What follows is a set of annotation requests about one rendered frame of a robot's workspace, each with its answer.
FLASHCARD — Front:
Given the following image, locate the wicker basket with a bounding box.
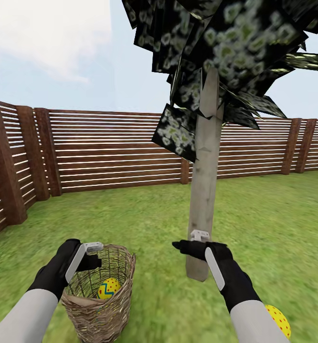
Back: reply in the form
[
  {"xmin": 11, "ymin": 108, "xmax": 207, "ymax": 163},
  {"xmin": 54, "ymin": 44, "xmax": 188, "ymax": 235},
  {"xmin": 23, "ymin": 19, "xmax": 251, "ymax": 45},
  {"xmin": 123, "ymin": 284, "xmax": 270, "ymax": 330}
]
[{"xmin": 60, "ymin": 244, "xmax": 136, "ymax": 343}]

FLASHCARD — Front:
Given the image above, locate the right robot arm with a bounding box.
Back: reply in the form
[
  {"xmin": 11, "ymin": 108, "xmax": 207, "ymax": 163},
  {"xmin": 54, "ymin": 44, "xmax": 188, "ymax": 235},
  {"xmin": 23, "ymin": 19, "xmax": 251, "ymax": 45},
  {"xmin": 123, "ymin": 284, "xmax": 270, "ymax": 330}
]
[{"xmin": 172, "ymin": 229, "xmax": 291, "ymax": 343}]

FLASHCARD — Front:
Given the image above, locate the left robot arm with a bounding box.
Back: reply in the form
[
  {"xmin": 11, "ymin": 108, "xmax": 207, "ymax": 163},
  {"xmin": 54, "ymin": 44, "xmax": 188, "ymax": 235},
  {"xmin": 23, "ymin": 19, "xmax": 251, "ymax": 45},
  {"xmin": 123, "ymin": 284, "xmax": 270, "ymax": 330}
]
[{"xmin": 0, "ymin": 239, "xmax": 103, "ymax": 343}]

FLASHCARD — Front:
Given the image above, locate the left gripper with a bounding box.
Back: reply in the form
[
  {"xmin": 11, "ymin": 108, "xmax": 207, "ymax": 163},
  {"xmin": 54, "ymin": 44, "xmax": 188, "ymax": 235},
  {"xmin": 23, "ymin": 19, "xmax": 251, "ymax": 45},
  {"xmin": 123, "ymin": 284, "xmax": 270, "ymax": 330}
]
[{"xmin": 76, "ymin": 253, "xmax": 103, "ymax": 273}]

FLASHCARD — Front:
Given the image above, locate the easter egg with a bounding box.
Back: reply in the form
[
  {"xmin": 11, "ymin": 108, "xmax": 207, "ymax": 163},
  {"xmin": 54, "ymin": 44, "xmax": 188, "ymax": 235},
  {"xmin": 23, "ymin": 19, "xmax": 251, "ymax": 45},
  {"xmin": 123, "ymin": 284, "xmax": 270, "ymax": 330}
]
[
  {"xmin": 265, "ymin": 304, "xmax": 291, "ymax": 339},
  {"xmin": 97, "ymin": 277, "xmax": 122, "ymax": 299}
]

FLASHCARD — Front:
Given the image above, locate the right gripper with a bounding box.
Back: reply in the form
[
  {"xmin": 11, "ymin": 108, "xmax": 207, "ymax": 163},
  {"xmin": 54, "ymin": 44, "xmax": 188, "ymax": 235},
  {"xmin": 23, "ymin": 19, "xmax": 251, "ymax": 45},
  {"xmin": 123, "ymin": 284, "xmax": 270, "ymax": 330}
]
[{"xmin": 172, "ymin": 240, "xmax": 201, "ymax": 259}]

